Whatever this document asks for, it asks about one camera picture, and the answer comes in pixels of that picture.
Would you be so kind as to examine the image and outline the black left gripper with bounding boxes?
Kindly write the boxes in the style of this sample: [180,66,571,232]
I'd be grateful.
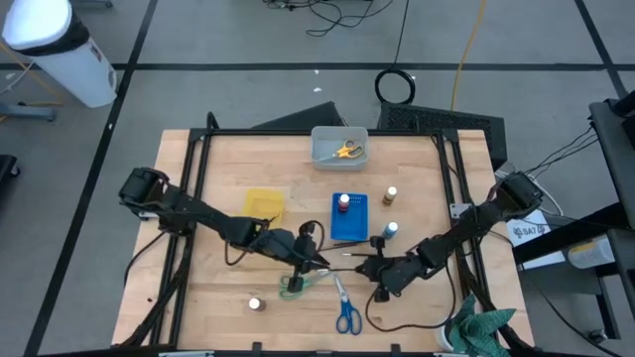
[270,221,329,293]

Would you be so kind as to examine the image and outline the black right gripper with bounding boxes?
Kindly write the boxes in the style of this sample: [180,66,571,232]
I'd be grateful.
[354,236,421,303]

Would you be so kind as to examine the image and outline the green handled scissors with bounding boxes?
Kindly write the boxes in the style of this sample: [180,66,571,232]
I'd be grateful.
[278,270,331,301]

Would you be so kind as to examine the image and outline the blue handled scissors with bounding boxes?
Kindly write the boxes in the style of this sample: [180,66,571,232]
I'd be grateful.
[332,273,363,336]

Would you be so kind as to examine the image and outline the blue plastic tray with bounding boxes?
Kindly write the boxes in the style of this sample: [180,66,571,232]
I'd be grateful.
[329,191,370,243]

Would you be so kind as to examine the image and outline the yellow plastic tray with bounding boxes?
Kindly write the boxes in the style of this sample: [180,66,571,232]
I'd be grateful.
[241,187,288,230]

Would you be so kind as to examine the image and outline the yellow handled scissors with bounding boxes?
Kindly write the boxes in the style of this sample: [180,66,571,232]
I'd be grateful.
[317,139,365,164]

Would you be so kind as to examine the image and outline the green plant in white pot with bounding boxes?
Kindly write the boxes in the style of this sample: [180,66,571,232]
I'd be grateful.
[436,293,517,357]

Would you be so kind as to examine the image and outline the grey plastic bin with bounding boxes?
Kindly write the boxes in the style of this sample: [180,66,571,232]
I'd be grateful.
[311,125,371,173]

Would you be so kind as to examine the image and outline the plain dark panel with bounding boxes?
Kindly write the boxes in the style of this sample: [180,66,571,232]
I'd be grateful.
[251,101,348,131]

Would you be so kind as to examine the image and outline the black perforated panel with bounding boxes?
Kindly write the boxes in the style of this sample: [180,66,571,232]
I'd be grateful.
[376,102,508,173]

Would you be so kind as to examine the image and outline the white printed label sheet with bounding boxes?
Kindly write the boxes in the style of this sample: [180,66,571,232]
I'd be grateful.
[505,210,553,243]

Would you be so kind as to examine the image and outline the black equipment base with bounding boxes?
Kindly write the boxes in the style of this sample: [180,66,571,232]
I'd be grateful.
[0,154,21,199]

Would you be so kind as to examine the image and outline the grey stand base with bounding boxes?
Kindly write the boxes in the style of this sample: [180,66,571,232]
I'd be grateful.
[0,101,59,124]

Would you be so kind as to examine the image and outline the white trash can black bag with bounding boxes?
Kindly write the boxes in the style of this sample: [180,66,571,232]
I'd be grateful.
[2,0,119,109]

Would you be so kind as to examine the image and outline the grey stand foot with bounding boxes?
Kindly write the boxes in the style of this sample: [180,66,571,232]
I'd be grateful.
[68,0,114,10]

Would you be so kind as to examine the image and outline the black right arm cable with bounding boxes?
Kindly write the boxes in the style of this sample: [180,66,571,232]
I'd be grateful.
[365,267,458,332]

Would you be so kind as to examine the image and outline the black metal table frame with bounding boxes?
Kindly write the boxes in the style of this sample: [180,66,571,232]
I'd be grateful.
[112,111,535,357]

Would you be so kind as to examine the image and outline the coiled black floor cable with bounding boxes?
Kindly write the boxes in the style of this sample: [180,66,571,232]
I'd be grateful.
[374,0,417,106]

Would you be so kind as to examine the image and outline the black base power cable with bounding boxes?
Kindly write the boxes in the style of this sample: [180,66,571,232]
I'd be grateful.
[123,230,168,289]

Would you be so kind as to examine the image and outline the white cable bundle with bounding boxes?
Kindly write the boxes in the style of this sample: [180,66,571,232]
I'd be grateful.
[495,168,565,217]

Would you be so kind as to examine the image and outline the tangled black floor cables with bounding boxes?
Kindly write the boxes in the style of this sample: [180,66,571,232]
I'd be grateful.
[262,0,398,39]

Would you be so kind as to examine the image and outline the yellow floor cable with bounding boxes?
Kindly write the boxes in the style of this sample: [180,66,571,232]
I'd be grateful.
[449,0,490,113]

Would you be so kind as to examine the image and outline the black cart cable bundle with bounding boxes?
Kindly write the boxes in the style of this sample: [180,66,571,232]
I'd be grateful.
[525,126,600,179]

